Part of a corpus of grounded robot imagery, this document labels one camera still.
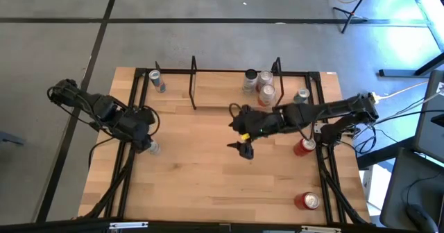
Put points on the red Coca-Cola can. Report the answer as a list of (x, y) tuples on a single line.
[(302, 148), (308, 201)]

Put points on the grey desk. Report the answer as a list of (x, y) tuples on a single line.
[(399, 191)]

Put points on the small black upright post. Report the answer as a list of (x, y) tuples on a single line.
[(157, 67)]

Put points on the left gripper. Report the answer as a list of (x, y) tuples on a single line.
[(137, 129)]

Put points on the black metal floor beam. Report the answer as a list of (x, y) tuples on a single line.
[(399, 73)]

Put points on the dark grey monitor back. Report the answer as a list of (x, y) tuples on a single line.
[(430, 122)]

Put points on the grey slim beverage can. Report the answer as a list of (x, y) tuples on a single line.
[(302, 94)]

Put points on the black metal table frame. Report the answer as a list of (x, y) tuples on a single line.
[(173, 71)]

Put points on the black computer mouse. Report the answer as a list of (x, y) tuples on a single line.
[(421, 217)]

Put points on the white power strip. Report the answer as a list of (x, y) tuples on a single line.
[(374, 96)]

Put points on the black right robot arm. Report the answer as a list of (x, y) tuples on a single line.
[(329, 108)]

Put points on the silver metal bracket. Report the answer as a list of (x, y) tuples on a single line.
[(320, 230), (128, 225)]

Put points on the white Celsius Arctic can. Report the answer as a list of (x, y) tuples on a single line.
[(249, 82)]

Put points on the grey floor object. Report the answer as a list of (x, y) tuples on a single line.
[(10, 138)]

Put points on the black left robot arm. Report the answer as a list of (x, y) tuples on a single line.
[(100, 108)]

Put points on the black tripod stand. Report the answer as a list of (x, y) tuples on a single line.
[(350, 14)]

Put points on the white slim black-topped can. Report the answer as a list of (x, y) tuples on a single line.
[(154, 148)]

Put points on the black metal crossbar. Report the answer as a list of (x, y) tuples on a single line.
[(190, 227)]

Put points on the blue silver Red Bull can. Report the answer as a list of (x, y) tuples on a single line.
[(157, 82)]

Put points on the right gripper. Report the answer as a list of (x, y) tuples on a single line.
[(256, 123)]

